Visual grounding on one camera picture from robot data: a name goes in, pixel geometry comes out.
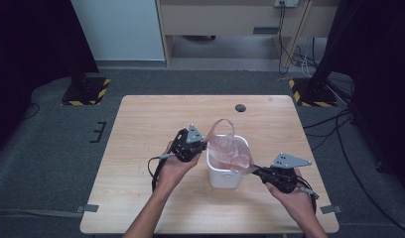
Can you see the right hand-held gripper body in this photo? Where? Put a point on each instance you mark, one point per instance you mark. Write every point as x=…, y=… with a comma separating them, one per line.
x=280, y=177

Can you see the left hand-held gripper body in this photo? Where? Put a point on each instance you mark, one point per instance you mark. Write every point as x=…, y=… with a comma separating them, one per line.
x=184, y=147

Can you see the pink plastic bag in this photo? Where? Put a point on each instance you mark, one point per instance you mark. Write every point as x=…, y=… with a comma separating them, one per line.
x=233, y=152

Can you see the white plastic bin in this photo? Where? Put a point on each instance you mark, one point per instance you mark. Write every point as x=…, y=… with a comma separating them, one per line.
x=223, y=178

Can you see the person's left hand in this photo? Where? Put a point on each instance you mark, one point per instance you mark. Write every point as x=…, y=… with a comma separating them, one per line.
x=172, y=173

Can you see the person's right hand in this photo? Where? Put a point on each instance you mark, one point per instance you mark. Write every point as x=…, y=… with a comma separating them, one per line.
x=296, y=201

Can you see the dark round table grommet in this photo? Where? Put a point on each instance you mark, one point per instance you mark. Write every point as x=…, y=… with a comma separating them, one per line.
x=240, y=108

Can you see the grey tape piece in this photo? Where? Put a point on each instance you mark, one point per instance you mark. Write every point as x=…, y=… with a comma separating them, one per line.
x=89, y=208
x=331, y=209

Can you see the black striped stand base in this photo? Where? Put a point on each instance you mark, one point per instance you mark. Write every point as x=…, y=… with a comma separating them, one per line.
x=88, y=94
x=309, y=95

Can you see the light wooden desk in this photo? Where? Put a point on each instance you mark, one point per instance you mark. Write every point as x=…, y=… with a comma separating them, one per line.
x=217, y=20

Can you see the black metal stand pole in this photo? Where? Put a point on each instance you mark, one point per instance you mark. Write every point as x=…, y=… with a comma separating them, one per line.
x=326, y=56

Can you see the white cabinet panel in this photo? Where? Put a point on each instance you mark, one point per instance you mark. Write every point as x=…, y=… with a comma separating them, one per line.
x=117, y=29

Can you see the black curtain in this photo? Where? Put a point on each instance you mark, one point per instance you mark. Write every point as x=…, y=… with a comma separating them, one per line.
x=31, y=49
x=382, y=66

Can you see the grey power strip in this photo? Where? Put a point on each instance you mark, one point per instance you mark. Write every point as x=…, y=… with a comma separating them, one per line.
x=286, y=2

